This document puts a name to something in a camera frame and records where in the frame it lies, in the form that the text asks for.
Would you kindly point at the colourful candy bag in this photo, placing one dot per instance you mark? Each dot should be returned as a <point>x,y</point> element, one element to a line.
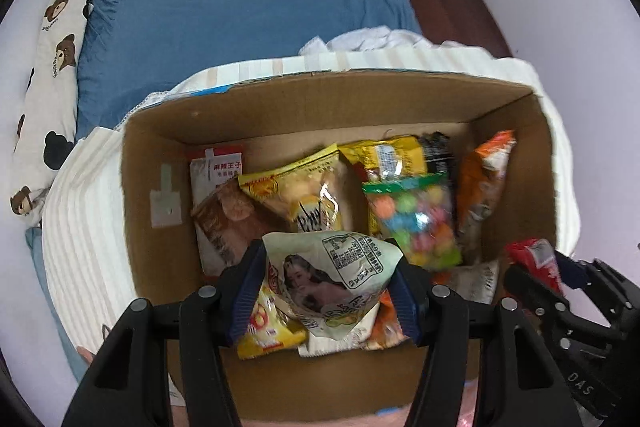
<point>415,222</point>

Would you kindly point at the yellow chips packet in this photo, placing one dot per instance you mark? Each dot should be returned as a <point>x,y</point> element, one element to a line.
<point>295,192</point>

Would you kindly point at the blue bed sheet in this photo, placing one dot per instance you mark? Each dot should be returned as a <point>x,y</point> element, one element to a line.
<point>240,7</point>

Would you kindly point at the white green portrait snack packet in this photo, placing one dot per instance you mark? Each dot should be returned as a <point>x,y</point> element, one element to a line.
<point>340,267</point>

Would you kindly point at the black snack packet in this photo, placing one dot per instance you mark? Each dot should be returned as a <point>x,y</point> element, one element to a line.
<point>439,152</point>

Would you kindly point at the yellow red snack packet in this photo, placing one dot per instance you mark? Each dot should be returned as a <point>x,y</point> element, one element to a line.
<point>265,332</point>

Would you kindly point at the red and white snack packet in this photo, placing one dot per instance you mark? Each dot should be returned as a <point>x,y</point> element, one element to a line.
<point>215,172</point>

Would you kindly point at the yellow snack packet white label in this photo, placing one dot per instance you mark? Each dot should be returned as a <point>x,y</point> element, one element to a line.
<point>385,157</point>

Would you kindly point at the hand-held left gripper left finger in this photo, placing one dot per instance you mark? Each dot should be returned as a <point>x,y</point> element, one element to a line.
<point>250,292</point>

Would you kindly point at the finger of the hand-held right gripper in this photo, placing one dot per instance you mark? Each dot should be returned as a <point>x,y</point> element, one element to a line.
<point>535,294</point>
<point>582,277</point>

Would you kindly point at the crumpled white cloth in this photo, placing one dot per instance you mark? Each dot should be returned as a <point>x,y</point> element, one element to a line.
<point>370,39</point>

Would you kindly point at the small orange snack packet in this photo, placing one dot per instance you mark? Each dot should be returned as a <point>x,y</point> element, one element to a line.
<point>385,332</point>

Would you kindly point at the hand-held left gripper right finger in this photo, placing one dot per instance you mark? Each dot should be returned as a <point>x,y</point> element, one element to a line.
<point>405,307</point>

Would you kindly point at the bear print pillow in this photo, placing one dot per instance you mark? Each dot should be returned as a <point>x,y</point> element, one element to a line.
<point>50,72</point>

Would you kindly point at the white striped blanket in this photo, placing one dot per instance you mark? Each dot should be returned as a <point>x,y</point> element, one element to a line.
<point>85,207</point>

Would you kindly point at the orange cartoon snack packet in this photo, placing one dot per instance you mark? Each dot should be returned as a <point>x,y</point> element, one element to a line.
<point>482,187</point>

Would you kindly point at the cardboard box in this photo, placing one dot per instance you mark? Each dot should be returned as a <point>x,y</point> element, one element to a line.
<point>300,107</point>

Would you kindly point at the brown snack packet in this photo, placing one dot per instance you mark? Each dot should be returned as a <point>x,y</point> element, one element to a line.
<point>230,217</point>

